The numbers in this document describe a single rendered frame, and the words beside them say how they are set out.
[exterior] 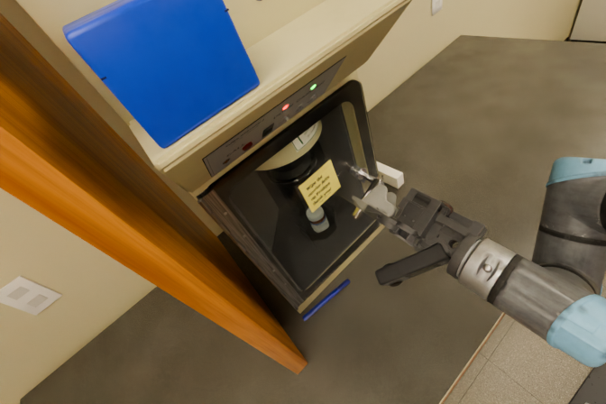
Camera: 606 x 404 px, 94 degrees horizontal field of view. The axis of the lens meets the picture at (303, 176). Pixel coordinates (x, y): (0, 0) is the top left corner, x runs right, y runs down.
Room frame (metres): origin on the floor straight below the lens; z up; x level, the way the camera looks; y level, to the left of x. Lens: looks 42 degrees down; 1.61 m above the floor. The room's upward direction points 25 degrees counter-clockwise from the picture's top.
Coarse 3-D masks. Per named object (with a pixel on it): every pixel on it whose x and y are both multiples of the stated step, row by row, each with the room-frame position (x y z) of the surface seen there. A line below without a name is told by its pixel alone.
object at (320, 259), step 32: (352, 96) 0.40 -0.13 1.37; (288, 128) 0.35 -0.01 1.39; (320, 128) 0.37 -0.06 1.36; (352, 128) 0.39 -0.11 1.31; (256, 160) 0.32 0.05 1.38; (288, 160) 0.34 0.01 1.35; (320, 160) 0.36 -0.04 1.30; (352, 160) 0.38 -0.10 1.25; (224, 192) 0.30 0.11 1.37; (256, 192) 0.32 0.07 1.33; (288, 192) 0.33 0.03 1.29; (352, 192) 0.38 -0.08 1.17; (256, 224) 0.31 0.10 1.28; (288, 224) 0.32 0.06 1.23; (320, 224) 0.34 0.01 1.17; (352, 224) 0.37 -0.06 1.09; (288, 256) 0.31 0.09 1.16; (320, 256) 0.33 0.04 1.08
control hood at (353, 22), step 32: (352, 0) 0.36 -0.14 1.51; (384, 0) 0.31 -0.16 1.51; (288, 32) 0.35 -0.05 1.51; (320, 32) 0.30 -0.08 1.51; (352, 32) 0.28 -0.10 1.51; (384, 32) 0.34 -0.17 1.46; (256, 64) 0.30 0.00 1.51; (288, 64) 0.26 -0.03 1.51; (320, 64) 0.26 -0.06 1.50; (352, 64) 0.35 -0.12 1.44; (256, 96) 0.23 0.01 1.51; (288, 96) 0.27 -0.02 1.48; (224, 128) 0.22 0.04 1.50; (160, 160) 0.20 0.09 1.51; (192, 160) 0.21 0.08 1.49
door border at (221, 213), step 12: (216, 204) 0.29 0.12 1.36; (216, 216) 0.29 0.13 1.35; (228, 216) 0.30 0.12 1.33; (228, 228) 0.29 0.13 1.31; (240, 228) 0.30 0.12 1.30; (240, 240) 0.29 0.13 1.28; (252, 240) 0.30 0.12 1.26; (252, 252) 0.29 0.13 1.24; (264, 252) 0.30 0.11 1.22; (264, 264) 0.29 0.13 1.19; (276, 276) 0.29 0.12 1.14; (288, 288) 0.29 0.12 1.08; (300, 300) 0.30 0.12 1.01
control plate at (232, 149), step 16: (336, 64) 0.30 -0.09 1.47; (320, 80) 0.30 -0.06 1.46; (304, 96) 0.30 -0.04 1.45; (272, 112) 0.26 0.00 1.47; (288, 112) 0.30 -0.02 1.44; (256, 128) 0.27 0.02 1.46; (272, 128) 0.31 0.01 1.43; (224, 144) 0.24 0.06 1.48; (240, 144) 0.27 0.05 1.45; (208, 160) 0.24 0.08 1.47; (224, 160) 0.27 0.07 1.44
